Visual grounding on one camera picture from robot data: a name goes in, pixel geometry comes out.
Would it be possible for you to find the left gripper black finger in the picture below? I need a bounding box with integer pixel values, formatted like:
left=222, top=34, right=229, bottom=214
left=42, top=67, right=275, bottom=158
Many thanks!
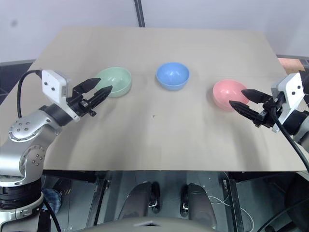
left=73, top=77, right=102, bottom=94
left=87, top=86, right=113, bottom=110

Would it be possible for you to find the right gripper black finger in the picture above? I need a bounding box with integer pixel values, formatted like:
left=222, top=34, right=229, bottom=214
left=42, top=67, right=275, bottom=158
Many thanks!
left=240, top=88, right=274, bottom=105
left=228, top=100, right=262, bottom=122

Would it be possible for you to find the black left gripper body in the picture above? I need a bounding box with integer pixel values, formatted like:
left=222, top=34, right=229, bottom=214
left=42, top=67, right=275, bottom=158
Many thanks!
left=66, top=90, right=98, bottom=118

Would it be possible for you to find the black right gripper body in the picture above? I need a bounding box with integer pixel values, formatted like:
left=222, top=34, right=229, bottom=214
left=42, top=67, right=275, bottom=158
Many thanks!
left=253, top=95, right=283, bottom=128

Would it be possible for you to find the green bowl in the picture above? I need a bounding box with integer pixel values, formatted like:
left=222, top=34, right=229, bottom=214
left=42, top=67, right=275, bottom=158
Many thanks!
left=95, top=67, right=133, bottom=99

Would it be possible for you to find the red bowl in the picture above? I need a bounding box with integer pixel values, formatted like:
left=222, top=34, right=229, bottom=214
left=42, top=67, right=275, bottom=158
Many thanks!
left=212, top=80, right=250, bottom=112

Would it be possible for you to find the orange cardboard box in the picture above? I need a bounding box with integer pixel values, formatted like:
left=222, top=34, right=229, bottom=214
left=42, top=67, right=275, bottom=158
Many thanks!
left=277, top=58, right=306, bottom=73

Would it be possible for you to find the blue bowl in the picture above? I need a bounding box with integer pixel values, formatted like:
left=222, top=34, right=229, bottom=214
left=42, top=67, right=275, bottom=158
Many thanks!
left=155, top=62, right=191, bottom=92

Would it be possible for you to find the dark rounded grey shape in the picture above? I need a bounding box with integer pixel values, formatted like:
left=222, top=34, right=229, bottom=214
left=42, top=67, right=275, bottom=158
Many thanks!
left=120, top=181, right=161, bottom=229
left=180, top=182, right=217, bottom=231

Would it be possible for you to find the grey curved robot body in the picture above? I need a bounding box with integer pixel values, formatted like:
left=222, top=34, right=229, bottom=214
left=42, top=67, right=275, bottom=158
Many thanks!
left=88, top=214, right=219, bottom=232

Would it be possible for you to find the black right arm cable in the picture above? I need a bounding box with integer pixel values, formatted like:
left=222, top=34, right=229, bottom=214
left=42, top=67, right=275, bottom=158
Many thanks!
left=270, top=101, right=309, bottom=174

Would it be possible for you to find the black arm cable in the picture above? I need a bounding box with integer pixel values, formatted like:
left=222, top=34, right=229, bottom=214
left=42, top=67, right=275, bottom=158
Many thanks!
left=17, top=70, right=44, bottom=119
left=270, top=101, right=309, bottom=174

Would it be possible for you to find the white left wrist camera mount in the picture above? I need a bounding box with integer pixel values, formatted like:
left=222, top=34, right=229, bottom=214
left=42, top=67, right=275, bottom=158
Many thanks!
left=41, top=69, right=81, bottom=122

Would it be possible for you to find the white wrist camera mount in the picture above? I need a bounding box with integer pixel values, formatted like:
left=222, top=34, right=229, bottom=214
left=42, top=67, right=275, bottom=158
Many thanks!
left=270, top=72, right=305, bottom=133
left=41, top=69, right=81, bottom=122

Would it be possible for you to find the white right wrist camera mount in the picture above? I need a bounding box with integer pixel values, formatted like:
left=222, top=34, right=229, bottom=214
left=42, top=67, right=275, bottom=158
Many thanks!
left=270, top=72, right=305, bottom=133

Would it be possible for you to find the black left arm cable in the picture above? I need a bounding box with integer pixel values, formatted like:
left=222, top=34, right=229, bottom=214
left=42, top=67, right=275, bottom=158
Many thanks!
left=17, top=70, right=44, bottom=119

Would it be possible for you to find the black metal table frame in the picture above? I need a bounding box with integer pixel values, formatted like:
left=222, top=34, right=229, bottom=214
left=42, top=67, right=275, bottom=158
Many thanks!
left=42, top=170, right=309, bottom=232

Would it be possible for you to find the dark vertical post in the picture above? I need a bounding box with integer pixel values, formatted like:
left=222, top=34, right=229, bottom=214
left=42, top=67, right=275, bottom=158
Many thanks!
left=133, top=0, right=146, bottom=28

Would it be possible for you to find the thin white cable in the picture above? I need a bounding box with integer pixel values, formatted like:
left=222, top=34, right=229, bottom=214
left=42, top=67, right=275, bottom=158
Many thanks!
left=208, top=195, right=254, bottom=227

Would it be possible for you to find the thin black cable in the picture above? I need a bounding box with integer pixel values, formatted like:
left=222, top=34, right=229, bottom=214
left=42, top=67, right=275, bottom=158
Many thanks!
left=40, top=192, right=62, bottom=232

